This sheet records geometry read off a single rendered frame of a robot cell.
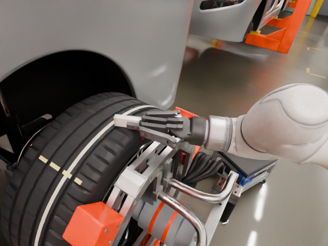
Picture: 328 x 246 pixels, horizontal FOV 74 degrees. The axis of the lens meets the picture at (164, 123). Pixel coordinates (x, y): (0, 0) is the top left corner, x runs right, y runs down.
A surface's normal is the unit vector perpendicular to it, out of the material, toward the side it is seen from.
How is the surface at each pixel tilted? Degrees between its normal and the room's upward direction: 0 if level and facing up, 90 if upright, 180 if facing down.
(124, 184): 45
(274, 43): 90
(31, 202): 52
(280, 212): 0
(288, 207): 0
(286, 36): 90
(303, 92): 36
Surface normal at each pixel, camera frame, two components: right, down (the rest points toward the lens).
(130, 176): 0.10, -0.79
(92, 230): -0.30, -0.22
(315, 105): -0.14, -0.38
